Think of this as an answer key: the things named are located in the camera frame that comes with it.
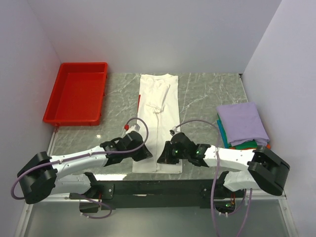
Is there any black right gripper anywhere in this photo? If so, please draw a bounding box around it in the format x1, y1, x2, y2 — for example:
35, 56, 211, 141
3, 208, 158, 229
157, 141, 190, 165

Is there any white t-shirt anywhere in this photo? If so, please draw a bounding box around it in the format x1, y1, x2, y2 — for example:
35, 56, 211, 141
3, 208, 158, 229
132, 74, 183, 174

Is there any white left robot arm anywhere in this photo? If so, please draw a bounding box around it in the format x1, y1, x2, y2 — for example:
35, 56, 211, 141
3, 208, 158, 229
17, 131, 153, 204

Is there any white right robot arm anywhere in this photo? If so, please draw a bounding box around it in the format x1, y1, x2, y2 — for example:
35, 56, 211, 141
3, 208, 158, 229
157, 132, 290, 197

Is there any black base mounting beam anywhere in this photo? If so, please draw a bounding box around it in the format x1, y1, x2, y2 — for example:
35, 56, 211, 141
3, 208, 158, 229
69, 179, 237, 213

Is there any folded teal t-shirt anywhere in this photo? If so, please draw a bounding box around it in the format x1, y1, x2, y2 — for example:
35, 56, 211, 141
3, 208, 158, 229
217, 115, 230, 149

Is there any folded purple t-shirt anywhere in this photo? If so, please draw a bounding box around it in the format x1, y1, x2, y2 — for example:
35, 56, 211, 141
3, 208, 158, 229
216, 102, 270, 146

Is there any folded green t-shirt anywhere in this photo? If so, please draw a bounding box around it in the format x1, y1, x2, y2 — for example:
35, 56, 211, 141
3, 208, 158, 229
228, 140, 268, 150

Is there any red plastic tray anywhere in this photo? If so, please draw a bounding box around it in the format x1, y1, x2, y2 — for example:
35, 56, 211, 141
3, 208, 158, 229
43, 62, 108, 126

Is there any folded orange t-shirt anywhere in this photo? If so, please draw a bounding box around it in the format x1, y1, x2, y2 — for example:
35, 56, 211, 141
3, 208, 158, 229
229, 144, 271, 150

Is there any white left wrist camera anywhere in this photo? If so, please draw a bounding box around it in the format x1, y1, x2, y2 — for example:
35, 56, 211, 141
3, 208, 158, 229
124, 124, 140, 135

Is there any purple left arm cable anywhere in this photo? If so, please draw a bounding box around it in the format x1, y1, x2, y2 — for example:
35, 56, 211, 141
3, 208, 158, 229
11, 117, 149, 200

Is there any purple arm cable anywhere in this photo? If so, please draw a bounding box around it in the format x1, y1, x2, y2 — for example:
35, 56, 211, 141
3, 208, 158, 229
176, 120, 253, 237
11, 117, 149, 200

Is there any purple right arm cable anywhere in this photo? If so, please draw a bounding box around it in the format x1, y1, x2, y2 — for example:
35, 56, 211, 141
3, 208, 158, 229
176, 120, 253, 237

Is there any aluminium rail frame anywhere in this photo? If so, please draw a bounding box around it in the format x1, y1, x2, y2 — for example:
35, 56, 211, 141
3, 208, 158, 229
11, 124, 295, 237

